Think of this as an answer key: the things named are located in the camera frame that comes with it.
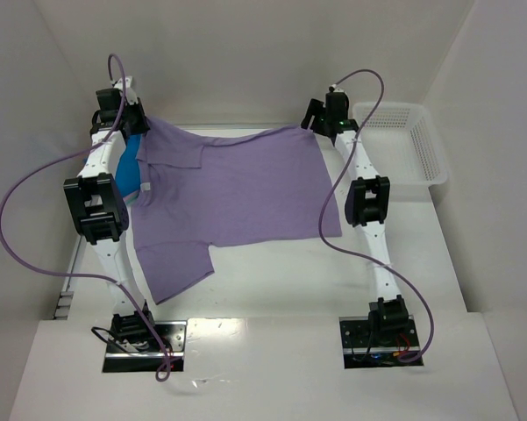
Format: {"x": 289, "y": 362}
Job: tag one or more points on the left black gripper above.
{"x": 137, "y": 124}

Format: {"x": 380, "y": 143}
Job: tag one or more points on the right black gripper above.
{"x": 312, "y": 118}

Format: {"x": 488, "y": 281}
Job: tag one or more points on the purple polo shirt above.
{"x": 202, "y": 191}

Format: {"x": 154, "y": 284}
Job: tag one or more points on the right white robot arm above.
{"x": 366, "y": 209}

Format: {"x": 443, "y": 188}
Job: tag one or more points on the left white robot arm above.
{"x": 101, "y": 216}

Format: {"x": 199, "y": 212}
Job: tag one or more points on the blue folded shirt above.
{"x": 127, "y": 175}

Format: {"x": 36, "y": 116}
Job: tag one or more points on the pink folded shirt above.
{"x": 131, "y": 198}

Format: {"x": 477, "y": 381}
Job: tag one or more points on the white plastic basket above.
{"x": 400, "y": 142}

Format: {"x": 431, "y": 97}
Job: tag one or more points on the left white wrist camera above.
{"x": 126, "y": 85}

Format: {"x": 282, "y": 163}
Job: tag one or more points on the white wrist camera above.
{"x": 126, "y": 85}
{"x": 334, "y": 88}

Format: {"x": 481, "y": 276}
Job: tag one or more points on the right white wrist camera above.
{"x": 334, "y": 88}

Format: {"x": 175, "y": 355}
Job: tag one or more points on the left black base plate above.
{"x": 145, "y": 356}

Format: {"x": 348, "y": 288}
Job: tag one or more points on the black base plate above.
{"x": 145, "y": 356}
{"x": 366, "y": 345}

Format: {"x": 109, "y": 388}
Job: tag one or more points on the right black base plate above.
{"x": 366, "y": 345}

